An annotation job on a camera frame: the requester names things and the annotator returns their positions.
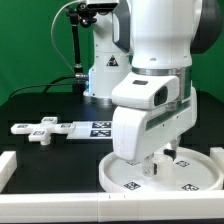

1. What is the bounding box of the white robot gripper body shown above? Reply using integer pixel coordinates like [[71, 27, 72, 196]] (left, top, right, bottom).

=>
[[111, 87, 198, 164]]

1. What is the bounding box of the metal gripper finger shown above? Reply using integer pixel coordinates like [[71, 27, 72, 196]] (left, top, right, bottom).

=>
[[163, 136, 181, 160], [142, 154, 154, 177]]

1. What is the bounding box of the white round table top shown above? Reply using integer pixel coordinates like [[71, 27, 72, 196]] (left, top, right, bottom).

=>
[[99, 147, 223, 193]]

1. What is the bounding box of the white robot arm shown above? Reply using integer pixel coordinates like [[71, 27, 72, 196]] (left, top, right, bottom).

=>
[[88, 0, 222, 175]]

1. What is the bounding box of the white right fence block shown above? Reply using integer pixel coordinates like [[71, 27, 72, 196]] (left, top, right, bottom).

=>
[[210, 147, 224, 176]]

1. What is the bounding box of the white fence block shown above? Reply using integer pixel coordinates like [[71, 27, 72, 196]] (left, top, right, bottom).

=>
[[210, 147, 224, 176], [0, 151, 17, 193]]

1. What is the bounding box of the white front fence bar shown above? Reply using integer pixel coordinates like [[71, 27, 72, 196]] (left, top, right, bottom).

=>
[[0, 190, 224, 223]]

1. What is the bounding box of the white marker tag sheet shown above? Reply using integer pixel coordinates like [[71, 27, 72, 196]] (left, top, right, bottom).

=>
[[67, 121, 112, 140]]

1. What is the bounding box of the white cross-shaped table base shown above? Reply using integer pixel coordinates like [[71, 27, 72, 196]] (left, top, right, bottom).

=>
[[11, 117, 76, 145]]

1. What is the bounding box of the white left fence block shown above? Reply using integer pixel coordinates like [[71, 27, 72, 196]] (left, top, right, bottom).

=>
[[0, 151, 17, 193]]

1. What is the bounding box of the black cable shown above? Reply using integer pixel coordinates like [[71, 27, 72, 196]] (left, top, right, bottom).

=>
[[7, 75, 88, 101]]

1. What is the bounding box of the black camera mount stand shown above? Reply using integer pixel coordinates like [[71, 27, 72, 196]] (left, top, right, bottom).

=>
[[66, 3, 96, 95]]

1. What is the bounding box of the grey cable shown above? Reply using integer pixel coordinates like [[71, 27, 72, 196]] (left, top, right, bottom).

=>
[[50, 0, 88, 75]]

